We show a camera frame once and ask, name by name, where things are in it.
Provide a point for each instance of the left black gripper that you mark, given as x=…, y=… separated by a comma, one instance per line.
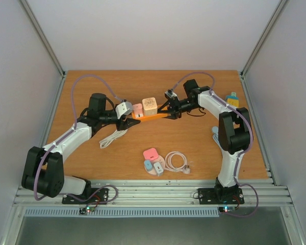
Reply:
x=126, y=125

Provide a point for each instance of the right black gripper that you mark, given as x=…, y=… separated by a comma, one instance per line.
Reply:
x=174, y=107

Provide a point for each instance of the beige cube dragon adapter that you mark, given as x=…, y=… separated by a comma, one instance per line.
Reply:
x=149, y=106

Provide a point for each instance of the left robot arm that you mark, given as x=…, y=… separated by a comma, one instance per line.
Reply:
x=44, y=167

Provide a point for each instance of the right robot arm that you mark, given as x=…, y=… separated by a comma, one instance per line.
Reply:
x=234, y=131

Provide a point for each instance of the coral pink plug adapter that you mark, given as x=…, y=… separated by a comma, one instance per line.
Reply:
x=150, y=154

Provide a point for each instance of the blue plug adapter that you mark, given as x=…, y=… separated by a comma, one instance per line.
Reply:
x=148, y=165

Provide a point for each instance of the round pink socket base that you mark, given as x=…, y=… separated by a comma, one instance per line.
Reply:
x=161, y=160

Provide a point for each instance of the white grey plug adapter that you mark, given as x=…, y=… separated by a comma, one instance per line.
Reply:
x=158, y=168

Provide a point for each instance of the teal plug on yellow socket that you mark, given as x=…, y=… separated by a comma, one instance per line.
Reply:
x=232, y=96

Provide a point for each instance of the yellow cube socket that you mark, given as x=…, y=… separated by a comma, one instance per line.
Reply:
x=233, y=102

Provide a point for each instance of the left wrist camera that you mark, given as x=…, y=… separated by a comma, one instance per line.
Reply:
x=124, y=108

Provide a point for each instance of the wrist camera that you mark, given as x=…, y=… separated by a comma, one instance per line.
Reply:
x=171, y=96
x=124, y=108

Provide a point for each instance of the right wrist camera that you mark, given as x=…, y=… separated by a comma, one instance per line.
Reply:
x=171, y=96

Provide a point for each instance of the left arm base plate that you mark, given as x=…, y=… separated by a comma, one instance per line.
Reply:
x=90, y=197

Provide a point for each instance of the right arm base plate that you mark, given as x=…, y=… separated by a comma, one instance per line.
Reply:
x=209, y=196

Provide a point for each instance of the grey slotted cable duct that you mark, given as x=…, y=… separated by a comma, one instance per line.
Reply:
x=122, y=212

